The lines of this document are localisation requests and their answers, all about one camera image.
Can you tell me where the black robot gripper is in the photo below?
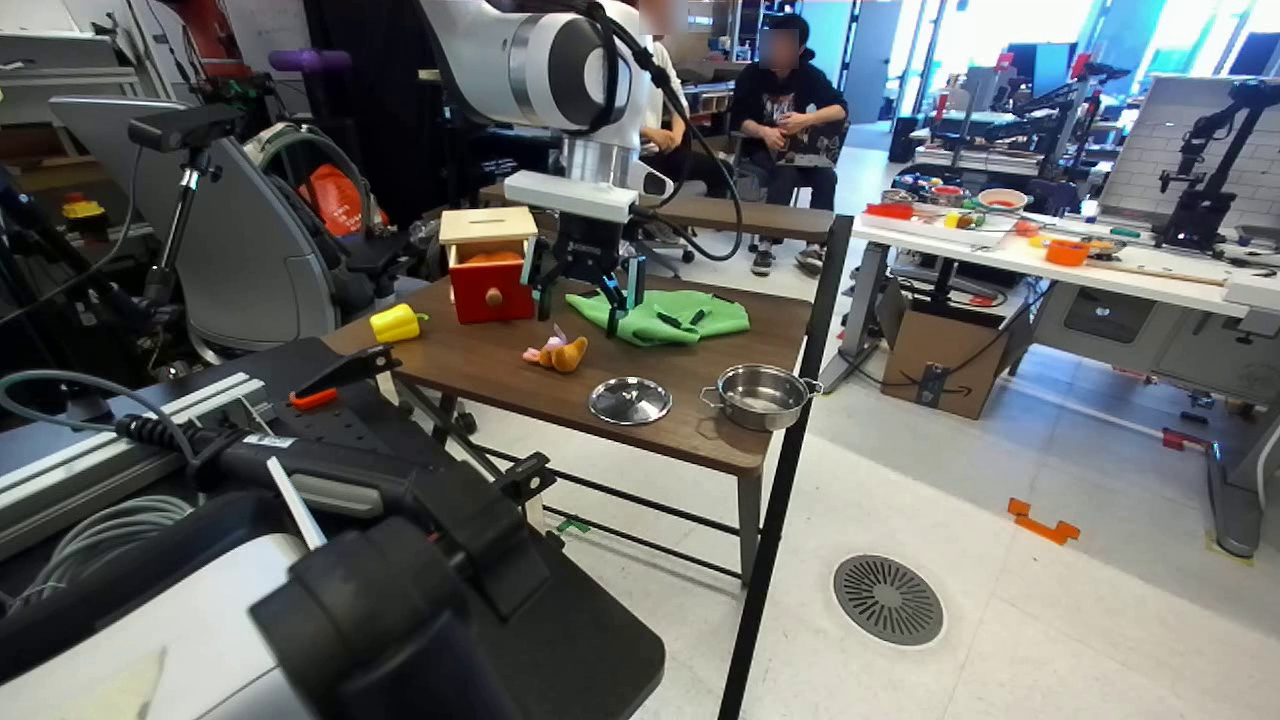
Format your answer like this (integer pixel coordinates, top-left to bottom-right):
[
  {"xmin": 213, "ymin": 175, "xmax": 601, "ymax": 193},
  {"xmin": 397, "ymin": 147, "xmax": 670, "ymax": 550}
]
[{"xmin": 536, "ymin": 213, "xmax": 646, "ymax": 338}]

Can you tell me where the silver metal lid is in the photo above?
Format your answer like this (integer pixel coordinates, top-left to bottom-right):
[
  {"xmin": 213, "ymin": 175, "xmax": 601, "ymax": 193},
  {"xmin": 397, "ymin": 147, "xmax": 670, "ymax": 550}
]
[{"xmin": 585, "ymin": 370, "xmax": 674, "ymax": 433}]

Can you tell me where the person behind robot arm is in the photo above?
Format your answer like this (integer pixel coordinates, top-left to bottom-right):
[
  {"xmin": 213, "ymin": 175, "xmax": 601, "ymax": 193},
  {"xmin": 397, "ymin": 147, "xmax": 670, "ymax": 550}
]
[{"xmin": 621, "ymin": 0, "xmax": 698, "ymax": 151}]

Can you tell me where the orange plush toy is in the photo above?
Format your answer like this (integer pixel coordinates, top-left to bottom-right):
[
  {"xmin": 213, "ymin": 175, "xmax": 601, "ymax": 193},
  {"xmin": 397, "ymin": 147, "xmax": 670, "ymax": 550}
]
[{"xmin": 521, "ymin": 329, "xmax": 591, "ymax": 379}]

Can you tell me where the silver metal pot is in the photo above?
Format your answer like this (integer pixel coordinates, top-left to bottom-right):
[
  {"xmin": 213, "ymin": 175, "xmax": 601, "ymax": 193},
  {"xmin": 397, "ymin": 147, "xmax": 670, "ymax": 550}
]
[{"xmin": 698, "ymin": 360, "xmax": 817, "ymax": 436}]

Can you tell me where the yellow toy bell pepper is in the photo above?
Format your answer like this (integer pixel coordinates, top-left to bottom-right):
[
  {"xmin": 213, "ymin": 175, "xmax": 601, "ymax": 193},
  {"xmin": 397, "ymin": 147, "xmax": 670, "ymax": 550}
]
[{"xmin": 365, "ymin": 300, "xmax": 429, "ymax": 350}]

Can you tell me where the green cloth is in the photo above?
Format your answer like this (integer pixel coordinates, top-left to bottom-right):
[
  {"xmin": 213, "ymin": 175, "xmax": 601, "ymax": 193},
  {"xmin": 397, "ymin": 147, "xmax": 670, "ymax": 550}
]
[{"xmin": 559, "ymin": 283, "xmax": 755, "ymax": 356}]

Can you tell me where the wooden drawer red front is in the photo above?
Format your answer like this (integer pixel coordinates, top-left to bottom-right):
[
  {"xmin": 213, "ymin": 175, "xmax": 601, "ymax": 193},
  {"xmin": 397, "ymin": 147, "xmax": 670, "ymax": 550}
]
[{"xmin": 442, "ymin": 244, "xmax": 538, "ymax": 329}]

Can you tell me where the light wooden slotted box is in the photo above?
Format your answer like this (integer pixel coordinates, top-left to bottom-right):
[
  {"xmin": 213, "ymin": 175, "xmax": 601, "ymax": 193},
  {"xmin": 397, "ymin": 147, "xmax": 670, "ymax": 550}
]
[{"xmin": 436, "ymin": 202, "xmax": 543, "ymax": 273}]

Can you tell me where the black slanted pole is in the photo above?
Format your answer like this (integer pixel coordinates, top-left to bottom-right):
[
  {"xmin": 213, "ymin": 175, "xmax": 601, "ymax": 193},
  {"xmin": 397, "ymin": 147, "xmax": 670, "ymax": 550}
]
[{"xmin": 714, "ymin": 213, "xmax": 860, "ymax": 720}]

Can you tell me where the seated person black shirt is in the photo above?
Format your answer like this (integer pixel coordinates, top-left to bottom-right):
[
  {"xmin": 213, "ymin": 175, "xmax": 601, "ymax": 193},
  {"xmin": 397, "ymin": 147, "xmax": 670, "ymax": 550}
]
[{"xmin": 729, "ymin": 9, "xmax": 851, "ymax": 280}]

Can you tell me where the cardboard box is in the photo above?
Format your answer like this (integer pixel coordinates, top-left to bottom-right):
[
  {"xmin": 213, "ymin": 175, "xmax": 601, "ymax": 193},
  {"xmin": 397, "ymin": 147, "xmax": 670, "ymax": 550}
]
[{"xmin": 876, "ymin": 283, "xmax": 1026, "ymax": 423}]

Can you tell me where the grey machine orange disc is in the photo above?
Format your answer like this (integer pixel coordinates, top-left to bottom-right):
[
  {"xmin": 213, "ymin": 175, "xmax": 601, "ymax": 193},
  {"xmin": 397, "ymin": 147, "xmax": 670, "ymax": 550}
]
[{"xmin": 168, "ymin": 116, "xmax": 393, "ymax": 360}]

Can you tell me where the round floor drain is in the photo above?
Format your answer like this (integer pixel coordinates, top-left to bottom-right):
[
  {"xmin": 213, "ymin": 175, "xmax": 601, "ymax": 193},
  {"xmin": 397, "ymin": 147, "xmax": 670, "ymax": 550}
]
[{"xmin": 827, "ymin": 550, "xmax": 946, "ymax": 652}]

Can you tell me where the white table with toys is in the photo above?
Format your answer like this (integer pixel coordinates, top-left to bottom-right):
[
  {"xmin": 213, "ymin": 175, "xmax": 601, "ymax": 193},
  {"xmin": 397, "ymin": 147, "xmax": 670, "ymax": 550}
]
[{"xmin": 851, "ymin": 194, "xmax": 1280, "ymax": 565}]

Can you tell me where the orange bracket floor tape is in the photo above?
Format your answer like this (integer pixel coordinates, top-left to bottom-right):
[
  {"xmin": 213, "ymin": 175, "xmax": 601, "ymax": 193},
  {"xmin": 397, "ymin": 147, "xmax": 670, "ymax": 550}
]
[{"xmin": 1002, "ymin": 491, "xmax": 1082, "ymax": 548}]

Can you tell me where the aluminium rail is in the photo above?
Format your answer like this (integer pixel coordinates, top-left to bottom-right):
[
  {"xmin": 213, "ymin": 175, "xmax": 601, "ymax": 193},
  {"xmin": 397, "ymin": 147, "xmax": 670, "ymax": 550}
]
[{"xmin": 0, "ymin": 367, "xmax": 273, "ymax": 538}]

